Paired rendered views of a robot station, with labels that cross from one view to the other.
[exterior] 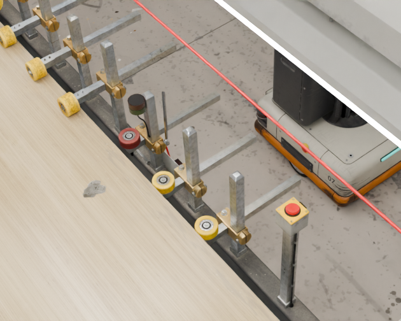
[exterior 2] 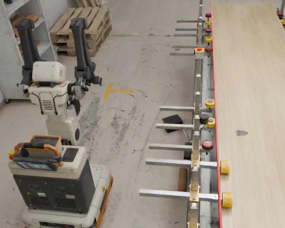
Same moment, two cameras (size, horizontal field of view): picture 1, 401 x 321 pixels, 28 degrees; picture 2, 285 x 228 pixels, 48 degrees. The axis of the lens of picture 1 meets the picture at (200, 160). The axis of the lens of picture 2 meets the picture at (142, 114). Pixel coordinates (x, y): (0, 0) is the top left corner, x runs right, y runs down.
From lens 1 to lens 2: 3.65 m
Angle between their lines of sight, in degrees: 84
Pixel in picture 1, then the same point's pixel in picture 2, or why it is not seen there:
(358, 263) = (130, 166)
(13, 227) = not seen: outside the picture
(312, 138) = (97, 186)
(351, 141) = not seen: hidden behind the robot
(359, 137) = not seen: hidden behind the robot
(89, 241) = (256, 119)
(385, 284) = (131, 156)
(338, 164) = (104, 170)
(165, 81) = not seen: outside the picture
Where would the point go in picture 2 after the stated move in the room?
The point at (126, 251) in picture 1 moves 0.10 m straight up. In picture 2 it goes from (244, 109) to (246, 98)
